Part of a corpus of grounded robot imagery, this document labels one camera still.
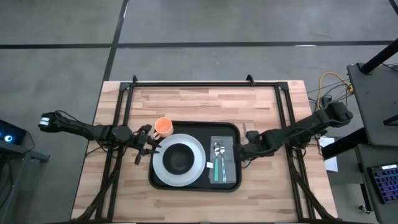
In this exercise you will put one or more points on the black equipment cart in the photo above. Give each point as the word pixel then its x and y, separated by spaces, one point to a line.
pixel 373 99

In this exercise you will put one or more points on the black plastic serving tray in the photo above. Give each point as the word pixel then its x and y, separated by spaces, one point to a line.
pixel 192 127

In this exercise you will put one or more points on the black metal table frame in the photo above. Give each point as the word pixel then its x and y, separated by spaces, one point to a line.
pixel 202 84

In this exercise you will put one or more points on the computer tower with blue light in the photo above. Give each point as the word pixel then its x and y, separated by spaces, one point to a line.
pixel 11 132

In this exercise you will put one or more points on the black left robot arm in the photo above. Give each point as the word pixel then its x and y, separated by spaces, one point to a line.
pixel 77 127

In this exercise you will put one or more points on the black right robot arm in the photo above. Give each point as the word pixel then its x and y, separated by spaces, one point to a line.
pixel 311 123

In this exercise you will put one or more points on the black stand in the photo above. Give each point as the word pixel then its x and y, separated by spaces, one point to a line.
pixel 18 155

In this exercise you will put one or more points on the black bowl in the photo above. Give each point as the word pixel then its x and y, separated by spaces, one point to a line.
pixel 178 158

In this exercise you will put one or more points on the white paper sheet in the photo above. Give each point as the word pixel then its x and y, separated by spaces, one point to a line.
pixel 329 155

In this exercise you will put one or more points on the orange ceramic mug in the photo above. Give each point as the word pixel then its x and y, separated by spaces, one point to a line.
pixel 163 126

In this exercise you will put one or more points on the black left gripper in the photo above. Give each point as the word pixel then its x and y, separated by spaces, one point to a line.
pixel 139 140

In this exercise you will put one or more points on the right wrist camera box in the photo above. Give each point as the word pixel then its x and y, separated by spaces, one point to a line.
pixel 252 136

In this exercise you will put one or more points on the dark lower desk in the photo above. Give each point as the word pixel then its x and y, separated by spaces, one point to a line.
pixel 363 155

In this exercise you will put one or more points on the black slanted pole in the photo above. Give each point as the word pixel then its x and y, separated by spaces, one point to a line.
pixel 379 57

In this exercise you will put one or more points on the white round plate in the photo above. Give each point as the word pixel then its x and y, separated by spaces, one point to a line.
pixel 180 180

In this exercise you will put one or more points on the keyboard with bluish keys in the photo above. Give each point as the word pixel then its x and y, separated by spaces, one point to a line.
pixel 385 183

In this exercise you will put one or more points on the grey cloth napkin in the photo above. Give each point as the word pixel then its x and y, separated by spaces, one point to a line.
pixel 230 161

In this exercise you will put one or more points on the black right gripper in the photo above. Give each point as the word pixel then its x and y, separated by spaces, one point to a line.
pixel 259 146

